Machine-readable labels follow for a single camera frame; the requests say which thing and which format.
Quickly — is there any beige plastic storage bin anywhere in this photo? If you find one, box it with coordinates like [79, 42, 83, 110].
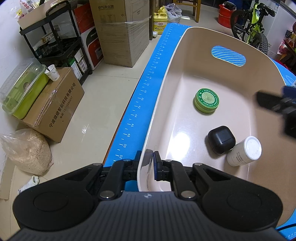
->
[144, 27, 295, 225]

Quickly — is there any white round bottle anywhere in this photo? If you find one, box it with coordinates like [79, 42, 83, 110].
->
[226, 136, 262, 167]

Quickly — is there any black earbuds case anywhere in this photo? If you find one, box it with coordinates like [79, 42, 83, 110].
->
[207, 126, 236, 155]

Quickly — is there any green round tin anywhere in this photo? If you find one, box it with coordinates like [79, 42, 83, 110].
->
[194, 88, 220, 114]

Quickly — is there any blue silicone mat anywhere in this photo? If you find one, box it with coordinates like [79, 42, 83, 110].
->
[106, 24, 295, 240]

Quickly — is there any green black bicycle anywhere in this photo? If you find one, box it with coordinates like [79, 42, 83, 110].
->
[230, 1, 275, 55]

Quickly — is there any brown floor cardboard box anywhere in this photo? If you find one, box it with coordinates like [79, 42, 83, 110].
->
[21, 67, 84, 143]

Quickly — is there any bag of grain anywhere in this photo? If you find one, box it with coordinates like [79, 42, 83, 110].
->
[1, 128, 53, 175]

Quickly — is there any red bucket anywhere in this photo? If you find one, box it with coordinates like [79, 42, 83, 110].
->
[218, 1, 236, 29]

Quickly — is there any white paper cup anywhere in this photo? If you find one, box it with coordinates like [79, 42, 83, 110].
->
[45, 64, 60, 82]

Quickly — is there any lower stacked cardboard box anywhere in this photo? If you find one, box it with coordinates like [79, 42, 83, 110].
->
[95, 18, 149, 67]

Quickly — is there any stacked cardboard box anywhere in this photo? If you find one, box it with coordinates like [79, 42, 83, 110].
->
[95, 18, 149, 67]
[89, 0, 149, 24]

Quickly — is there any green clear food container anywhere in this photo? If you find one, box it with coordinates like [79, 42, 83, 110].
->
[1, 58, 49, 120]

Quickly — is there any wooden chair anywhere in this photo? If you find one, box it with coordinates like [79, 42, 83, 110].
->
[172, 0, 202, 23]

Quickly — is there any clear plastic bag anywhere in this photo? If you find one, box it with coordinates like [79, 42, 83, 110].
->
[165, 3, 182, 23]

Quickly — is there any black metal shelf rack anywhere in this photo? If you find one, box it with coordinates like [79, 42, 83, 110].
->
[18, 1, 92, 84]

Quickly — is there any yellow oil jug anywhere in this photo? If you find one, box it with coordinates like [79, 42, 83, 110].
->
[153, 6, 168, 35]

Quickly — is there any upper stacked cardboard box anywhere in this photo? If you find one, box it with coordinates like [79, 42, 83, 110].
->
[89, 0, 149, 24]

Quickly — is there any red white appliance box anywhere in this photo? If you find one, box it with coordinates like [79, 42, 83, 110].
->
[74, 3, 103, 70]

